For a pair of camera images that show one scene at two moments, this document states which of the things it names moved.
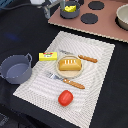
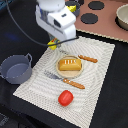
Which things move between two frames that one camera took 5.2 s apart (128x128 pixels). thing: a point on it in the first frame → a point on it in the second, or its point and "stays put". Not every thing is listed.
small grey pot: (70, 15) stays put
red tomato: (65, 98) stays put
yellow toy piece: (70, 9) stays put
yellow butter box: (48, 56) → (53, 41)
